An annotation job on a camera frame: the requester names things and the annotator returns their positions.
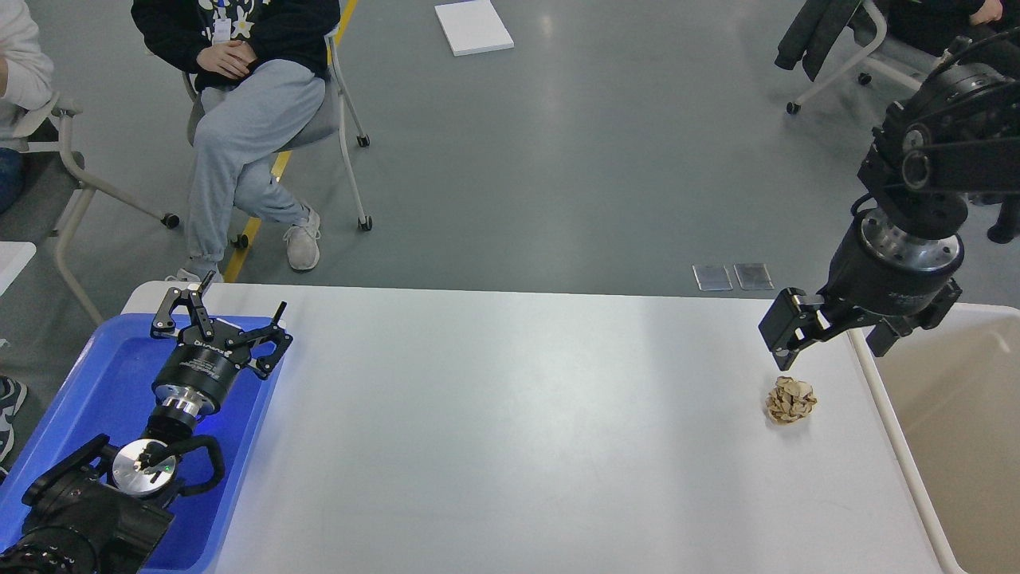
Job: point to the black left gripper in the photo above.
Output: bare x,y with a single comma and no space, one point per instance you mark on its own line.
203,363

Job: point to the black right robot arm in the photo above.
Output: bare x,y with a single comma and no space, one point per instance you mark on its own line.
957,135

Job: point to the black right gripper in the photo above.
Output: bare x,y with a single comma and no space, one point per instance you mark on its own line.
879,275

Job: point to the right metal floor plate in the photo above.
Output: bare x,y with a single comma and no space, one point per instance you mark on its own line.
753,277

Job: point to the metal floor plate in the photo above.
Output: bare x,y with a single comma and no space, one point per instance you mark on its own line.
712,278
753,277

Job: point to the seated person black clothes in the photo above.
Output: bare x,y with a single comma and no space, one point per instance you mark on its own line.
931,25

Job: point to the white table edge left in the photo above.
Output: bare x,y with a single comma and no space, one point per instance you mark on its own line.
15,256

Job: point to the person in white top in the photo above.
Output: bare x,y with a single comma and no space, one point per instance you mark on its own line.
26,85

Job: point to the white flat box on floor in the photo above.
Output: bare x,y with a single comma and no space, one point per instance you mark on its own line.
473,27

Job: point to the seated person grey pants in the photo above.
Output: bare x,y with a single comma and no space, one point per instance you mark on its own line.
259,71

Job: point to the grey chair under person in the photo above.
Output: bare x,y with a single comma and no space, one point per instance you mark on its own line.
330,120

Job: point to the beige plastic bin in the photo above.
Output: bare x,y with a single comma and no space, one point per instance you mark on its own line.
949,398

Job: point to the grey office chair left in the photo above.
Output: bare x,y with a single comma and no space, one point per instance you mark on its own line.
58,191

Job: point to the grey chair top right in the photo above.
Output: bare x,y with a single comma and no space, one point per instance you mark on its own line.
877,51

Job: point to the dark jacket on chair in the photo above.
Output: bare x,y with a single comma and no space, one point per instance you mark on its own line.
811,35

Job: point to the blue plastic tray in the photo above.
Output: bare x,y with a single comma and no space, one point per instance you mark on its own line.
109,392

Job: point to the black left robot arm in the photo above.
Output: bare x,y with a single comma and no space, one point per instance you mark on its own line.
137,464

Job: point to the brown paper ball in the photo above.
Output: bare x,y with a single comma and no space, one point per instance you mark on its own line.
790,401

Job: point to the left metal floor plate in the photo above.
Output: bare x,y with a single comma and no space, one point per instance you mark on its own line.
712,278

